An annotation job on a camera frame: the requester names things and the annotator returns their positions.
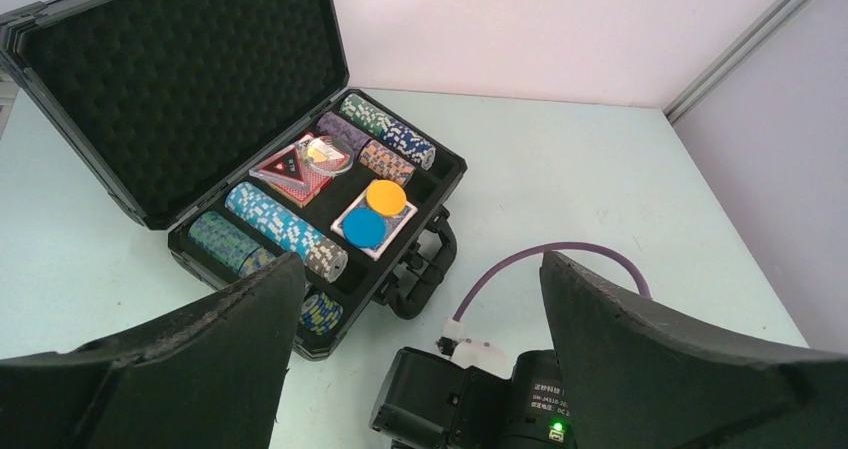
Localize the clear round dealer button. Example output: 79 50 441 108
300 136 354 178

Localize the blue round button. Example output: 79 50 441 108
341 207 386 249

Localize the yellow round button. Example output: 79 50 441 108
365 179 407 217

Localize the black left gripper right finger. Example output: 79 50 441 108
539 252 847 448

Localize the purple orange chip row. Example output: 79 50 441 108
317 112 415 186

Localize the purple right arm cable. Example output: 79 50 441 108
452 241 653 325

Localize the red playing card deck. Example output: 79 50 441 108
249 132 332 208

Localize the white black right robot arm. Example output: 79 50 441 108
369 348 577 449

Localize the blue playing card deck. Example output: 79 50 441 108
330 190 418 261

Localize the black poker set case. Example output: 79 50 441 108
1 0 467 360

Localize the all in triangle token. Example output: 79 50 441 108
249 142 308 189

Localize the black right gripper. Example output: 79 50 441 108
369 347 510 449

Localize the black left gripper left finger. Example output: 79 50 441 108
1 254 306 448

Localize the light blue grey chip row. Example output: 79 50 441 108
224 182 349 283

